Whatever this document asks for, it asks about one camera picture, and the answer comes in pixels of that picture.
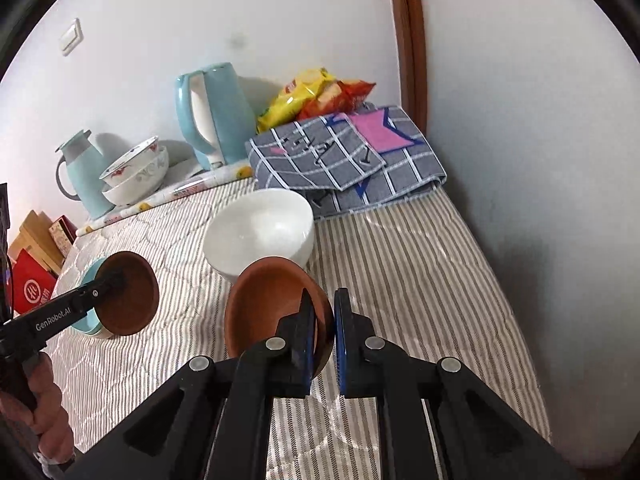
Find blue square plate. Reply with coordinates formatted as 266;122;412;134
69;257;109;336

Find small brown clay bowl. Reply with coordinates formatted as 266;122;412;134
94;252;160;336

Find white ceramic bowl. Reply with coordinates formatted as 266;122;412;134
203;188;314;283

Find person's left hand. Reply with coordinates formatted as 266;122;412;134
1;352;75;464

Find red paper bag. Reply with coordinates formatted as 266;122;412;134
12;249;56;314

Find patterned gift box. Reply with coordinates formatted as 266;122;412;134
48;216;77;258

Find brown paper bag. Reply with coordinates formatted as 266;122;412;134
9;210;65;276

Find white bowl with grey scrolls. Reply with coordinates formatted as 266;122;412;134
102;146;169;206

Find light blue thermos jug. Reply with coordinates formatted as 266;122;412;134
55;130;114;219

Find white bowl with fish pattern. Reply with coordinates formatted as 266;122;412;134
100;136;158;188

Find fruit print rolled mat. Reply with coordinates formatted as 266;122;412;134
76;159;253;236

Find striped quilted table cover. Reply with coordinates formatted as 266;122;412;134
47;180;551;479

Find light blue electric kettle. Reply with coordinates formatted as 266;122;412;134
175;62;256;171

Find grey checked folded cloth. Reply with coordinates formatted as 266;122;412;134
246;103;447;219

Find yellow chips bag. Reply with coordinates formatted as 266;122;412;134
256;67;335;133

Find red snack bag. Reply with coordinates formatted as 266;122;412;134
297;79;376;120

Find white wall switch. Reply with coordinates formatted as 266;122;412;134
58;18;84;56

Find brown wooden door frame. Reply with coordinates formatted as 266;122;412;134
392;0;428;131

